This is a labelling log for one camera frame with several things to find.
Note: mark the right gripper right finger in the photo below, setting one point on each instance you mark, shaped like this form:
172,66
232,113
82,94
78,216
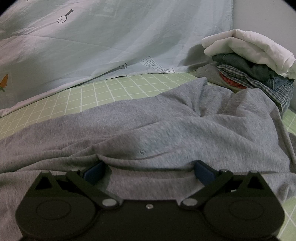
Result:
214,181

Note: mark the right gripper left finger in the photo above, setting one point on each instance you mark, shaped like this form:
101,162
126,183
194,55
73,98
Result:
84,181

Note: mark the grey sweatpants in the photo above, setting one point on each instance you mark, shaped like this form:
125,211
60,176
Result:
143,138

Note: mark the red patterned folded garment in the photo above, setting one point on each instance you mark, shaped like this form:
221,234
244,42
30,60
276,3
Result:
231,82

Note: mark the green grid bed sheet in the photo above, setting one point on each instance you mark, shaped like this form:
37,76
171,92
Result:
104,92

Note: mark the blue plaid folded shirt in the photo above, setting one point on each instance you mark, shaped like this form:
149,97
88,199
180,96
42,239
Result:
281,96

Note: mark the dark grey folded garment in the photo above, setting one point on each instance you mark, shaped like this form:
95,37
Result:
259,72

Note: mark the white folded garment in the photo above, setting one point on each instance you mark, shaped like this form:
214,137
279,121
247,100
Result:
254,47

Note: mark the light blue carrot quilt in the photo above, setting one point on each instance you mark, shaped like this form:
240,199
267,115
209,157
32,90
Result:
50,46

